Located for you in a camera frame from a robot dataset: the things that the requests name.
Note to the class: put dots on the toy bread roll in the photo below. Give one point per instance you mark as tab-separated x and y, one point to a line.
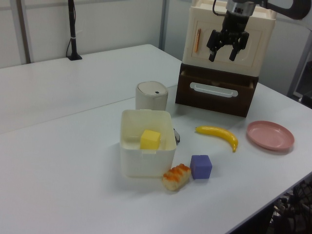
176	180

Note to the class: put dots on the purple cube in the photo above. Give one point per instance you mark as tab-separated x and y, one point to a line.
200	168

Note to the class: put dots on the yellow cube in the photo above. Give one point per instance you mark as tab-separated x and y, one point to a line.
150	140

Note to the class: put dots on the beige mini trash can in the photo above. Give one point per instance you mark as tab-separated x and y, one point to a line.
151	98

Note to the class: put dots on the cream plastic box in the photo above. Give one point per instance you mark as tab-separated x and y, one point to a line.
146	163

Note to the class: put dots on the black pole stand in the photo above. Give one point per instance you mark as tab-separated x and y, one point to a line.
72	31

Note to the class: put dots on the yellow toy banana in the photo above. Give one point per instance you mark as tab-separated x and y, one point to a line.
221	134

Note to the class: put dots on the pink plate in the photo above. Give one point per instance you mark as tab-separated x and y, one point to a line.
270	135

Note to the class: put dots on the grey metal rack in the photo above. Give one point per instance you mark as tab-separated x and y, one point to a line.
301	73

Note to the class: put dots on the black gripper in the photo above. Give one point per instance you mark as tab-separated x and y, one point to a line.
234	28

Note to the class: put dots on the cream plastic cabinet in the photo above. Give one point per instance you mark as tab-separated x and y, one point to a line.
258	46

